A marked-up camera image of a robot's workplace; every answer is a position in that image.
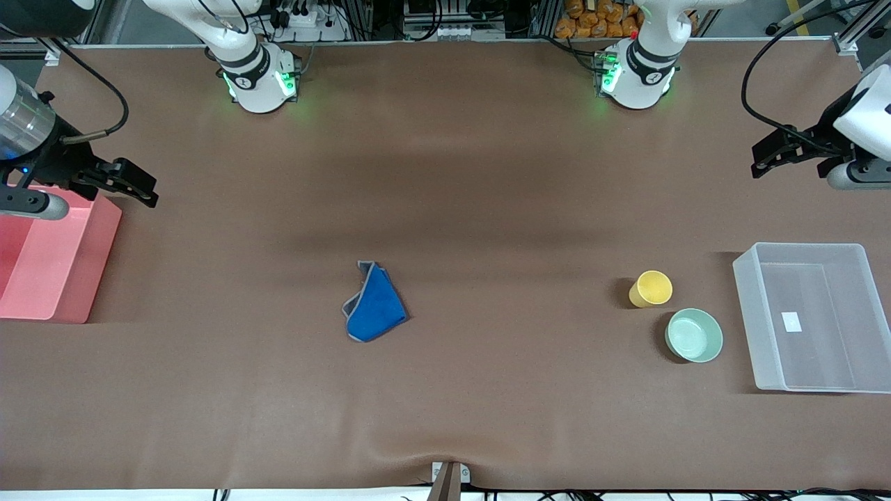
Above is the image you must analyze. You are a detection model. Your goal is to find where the yellow cup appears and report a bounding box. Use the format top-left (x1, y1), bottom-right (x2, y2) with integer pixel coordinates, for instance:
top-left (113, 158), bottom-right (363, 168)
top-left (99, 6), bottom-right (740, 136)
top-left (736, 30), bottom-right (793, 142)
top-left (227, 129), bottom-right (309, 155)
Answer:
top-left (629, 270), bottom-right (674, 309)

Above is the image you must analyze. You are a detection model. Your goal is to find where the light green bowl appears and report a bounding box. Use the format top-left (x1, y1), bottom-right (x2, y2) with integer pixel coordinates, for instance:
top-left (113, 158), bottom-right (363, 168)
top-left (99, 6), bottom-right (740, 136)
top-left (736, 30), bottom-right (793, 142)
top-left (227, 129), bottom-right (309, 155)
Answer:
top-left (665, 308), bottom-right (724, 364)

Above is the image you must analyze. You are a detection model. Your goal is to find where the blue cloth with grey edge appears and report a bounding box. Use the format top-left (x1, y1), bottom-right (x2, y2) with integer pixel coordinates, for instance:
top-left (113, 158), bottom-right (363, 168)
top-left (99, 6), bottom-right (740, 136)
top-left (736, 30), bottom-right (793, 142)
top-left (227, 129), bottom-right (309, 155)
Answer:
top-left (340, 261), bottom-right (409, 343)

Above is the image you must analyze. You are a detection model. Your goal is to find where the pink plastic bin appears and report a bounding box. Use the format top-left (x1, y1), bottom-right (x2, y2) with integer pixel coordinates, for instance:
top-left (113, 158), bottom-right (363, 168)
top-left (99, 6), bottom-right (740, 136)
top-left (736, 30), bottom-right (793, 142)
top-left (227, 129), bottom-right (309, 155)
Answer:
top-left (0, 184), bottom-right (123, 325)

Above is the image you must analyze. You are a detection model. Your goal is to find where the clear plastic bin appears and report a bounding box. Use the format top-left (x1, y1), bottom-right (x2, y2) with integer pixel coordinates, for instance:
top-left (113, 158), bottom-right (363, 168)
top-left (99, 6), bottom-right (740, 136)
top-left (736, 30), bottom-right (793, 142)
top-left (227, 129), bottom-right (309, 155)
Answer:
top-left (732, 241), bottom-right (891, 395)

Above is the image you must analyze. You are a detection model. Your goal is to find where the orange snack packets pile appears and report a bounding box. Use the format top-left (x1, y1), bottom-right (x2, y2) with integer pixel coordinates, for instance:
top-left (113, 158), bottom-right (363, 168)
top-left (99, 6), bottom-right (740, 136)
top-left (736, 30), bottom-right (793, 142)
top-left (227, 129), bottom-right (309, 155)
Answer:
top-left (554, 0), bottom-right (645, 40)

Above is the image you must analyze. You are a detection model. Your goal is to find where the white power strip with plugs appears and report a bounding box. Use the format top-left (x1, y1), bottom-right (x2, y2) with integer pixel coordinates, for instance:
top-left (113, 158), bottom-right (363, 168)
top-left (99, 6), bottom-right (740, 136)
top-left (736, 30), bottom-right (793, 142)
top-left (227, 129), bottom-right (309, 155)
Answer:
top-left (268, 3), bottom-right (350, 44)

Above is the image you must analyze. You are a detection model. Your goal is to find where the brown table mat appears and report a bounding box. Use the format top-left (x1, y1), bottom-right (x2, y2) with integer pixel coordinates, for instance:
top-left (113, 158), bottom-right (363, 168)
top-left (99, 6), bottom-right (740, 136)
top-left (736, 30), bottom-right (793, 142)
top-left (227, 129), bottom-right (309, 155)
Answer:
top-left (0, 38), bottom-right (891, 492)

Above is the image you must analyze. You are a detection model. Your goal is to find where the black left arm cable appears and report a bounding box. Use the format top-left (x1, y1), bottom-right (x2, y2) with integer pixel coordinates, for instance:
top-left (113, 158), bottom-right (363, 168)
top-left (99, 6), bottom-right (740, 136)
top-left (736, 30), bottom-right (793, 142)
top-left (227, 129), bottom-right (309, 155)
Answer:
top-left (741, 0), bottom-right (878, 155)

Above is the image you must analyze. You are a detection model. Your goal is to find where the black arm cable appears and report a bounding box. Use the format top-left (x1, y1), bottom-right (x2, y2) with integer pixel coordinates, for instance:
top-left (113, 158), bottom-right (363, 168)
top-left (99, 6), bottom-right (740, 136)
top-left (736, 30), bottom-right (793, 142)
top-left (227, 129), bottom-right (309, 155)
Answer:
top-left (38, 35), bottom-right (131, 145)
top-left (741, 0), bottom-right (878, 155)

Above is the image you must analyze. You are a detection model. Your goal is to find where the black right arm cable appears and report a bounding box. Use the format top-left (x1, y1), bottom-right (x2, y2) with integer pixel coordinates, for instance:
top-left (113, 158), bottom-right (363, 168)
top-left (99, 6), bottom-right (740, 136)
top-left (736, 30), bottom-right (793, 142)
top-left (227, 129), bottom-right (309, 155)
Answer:
top-left (38, 35), bottom-right (131, 145)

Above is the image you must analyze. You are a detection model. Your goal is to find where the metal clamp bracket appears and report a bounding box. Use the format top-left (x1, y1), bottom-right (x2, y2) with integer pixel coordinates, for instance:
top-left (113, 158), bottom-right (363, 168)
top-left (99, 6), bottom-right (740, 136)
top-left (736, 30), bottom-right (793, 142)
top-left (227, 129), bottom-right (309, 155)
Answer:
top-left (431, 461), bottom-right (472, 485)

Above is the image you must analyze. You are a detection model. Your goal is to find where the brown camera mount post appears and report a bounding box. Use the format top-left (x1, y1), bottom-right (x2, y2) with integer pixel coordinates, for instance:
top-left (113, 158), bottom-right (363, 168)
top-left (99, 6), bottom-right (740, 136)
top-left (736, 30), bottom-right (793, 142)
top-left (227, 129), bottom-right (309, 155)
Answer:
top-left (426, 462), bottom-right (463, 501)

